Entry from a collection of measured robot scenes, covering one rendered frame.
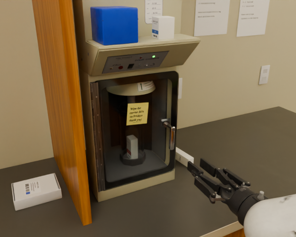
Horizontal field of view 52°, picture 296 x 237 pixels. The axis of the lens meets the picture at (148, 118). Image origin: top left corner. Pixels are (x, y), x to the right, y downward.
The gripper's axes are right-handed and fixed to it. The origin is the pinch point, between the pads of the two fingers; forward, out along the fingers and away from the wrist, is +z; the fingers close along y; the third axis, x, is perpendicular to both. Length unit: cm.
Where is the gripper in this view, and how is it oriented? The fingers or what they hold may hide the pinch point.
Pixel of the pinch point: (200, 168)
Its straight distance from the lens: 94.7
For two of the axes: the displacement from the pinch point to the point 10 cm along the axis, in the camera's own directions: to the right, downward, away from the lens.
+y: -8.9, 1.5, -4.3
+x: -0.2, 9.3, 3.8
